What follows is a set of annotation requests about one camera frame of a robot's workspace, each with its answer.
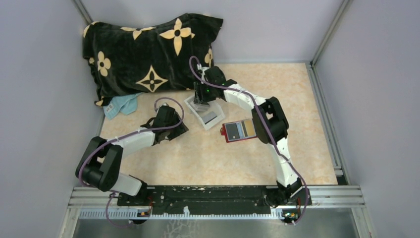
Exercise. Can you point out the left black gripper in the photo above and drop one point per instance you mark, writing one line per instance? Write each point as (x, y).
(179, 130)

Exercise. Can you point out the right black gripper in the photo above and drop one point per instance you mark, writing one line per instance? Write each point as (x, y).
(199, 95)

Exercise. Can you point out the white plastic card box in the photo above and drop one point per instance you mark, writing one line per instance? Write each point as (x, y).
(214, 106)

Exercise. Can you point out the gold black credit card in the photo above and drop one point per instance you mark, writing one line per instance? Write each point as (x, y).
(249, 129)

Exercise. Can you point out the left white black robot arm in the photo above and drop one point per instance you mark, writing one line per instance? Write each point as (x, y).
(100, 164)

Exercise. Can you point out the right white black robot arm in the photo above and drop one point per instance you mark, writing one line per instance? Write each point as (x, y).
(268, 117)

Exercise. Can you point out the grey card stack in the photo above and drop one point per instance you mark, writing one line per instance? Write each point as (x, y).
(200, 107)

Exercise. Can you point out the grey single card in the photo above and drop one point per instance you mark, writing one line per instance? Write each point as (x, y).
(209, 117)

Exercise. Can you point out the light blue cloth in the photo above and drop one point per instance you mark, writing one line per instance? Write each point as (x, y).
(121, 104)

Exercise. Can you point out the black floral pillow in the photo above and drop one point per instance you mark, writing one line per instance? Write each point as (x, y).
(126, 60)

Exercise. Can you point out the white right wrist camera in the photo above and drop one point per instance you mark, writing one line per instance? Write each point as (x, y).
(201, 70)

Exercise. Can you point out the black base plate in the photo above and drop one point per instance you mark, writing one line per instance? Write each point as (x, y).
(213, 200)

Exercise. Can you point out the aluminium front rail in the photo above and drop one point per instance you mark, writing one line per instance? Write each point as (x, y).
(92, 203)

